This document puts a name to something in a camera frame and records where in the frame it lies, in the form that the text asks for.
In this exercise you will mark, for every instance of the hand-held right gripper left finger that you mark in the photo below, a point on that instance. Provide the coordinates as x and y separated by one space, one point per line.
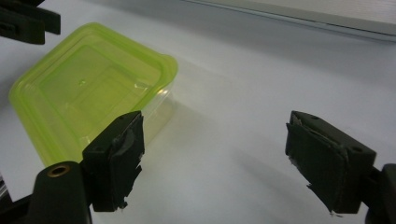
115 161

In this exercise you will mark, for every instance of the clear box with green lid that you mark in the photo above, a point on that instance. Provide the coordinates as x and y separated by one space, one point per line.
77 87

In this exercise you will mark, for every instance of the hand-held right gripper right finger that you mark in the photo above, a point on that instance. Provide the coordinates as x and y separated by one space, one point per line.
327 161

